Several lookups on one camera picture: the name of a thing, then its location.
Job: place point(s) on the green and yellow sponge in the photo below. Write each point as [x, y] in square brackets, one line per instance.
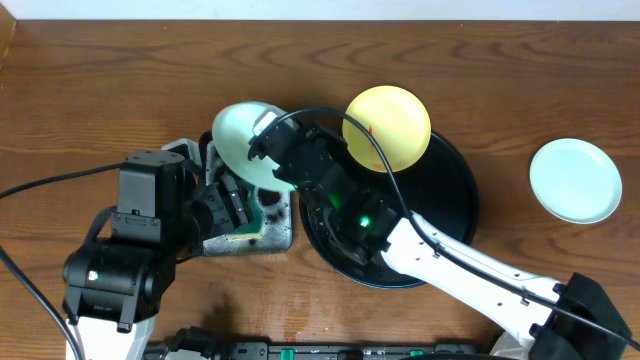
[253, 228]

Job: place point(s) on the black rectangular soapy water tray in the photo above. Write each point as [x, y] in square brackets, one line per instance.
[277, 230]

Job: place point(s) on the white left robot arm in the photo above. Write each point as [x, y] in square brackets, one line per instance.
[117, 277]

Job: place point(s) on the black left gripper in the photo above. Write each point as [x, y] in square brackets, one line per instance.
[229, 207]

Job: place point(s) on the yellow plate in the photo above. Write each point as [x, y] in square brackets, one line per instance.
[398, 121]

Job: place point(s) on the round black tray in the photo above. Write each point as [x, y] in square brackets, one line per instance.
[439, 186]

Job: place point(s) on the light green plate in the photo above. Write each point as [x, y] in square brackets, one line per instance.
[575, 181]
[232, 130]

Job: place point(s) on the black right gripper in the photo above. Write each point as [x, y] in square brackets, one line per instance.
[337, 148]

